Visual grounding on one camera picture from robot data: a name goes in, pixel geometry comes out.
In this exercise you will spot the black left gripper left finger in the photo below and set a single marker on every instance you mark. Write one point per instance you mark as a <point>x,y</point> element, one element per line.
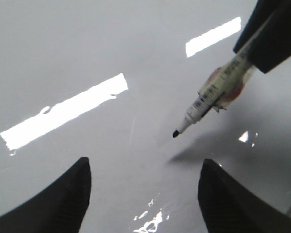
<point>59,208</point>

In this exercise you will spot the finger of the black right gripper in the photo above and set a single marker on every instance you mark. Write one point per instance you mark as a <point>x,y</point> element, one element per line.
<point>273,45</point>
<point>263,9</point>

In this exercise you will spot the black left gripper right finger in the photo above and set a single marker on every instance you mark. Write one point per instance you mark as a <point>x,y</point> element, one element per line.
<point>228,207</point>

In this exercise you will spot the red magnet taped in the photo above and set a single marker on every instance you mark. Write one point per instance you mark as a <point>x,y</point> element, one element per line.
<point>233,93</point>

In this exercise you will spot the white black whiteboard marker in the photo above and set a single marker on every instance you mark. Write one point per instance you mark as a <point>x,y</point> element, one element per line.
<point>220,84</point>

